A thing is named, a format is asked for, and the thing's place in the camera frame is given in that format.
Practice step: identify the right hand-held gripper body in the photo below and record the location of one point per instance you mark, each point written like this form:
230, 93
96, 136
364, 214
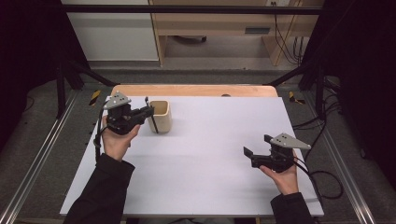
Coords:
274, 160

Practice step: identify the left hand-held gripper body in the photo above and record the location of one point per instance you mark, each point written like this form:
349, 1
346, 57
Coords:
123, 119

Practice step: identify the beige square cup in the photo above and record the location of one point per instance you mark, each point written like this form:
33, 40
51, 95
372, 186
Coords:
163, 119

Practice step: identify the person's right hand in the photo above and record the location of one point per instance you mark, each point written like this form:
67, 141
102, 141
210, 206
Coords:
285, 182

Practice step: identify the person's left hand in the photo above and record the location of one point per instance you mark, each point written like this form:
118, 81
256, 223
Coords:
116, 146

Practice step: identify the white table board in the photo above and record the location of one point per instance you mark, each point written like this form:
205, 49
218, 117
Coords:
211, 161

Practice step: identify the wooden table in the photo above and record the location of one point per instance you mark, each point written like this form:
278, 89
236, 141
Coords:
186, 90

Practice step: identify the black metal stand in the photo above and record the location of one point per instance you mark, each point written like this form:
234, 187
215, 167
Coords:
319, 90
61, 93

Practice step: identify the white cabinet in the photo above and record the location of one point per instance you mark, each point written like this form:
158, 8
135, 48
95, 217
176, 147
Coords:
115, 37

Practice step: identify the black curtain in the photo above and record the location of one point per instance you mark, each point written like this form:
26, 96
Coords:
364, 77
28, 62

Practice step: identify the light wooden desk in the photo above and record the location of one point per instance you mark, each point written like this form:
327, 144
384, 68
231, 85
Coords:
218, 23

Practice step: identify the aluminium floor rail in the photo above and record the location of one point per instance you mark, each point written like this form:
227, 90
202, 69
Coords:
37, 155
342, 168

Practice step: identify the black metal frame crossbar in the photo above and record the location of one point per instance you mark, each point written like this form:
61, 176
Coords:
186, 9

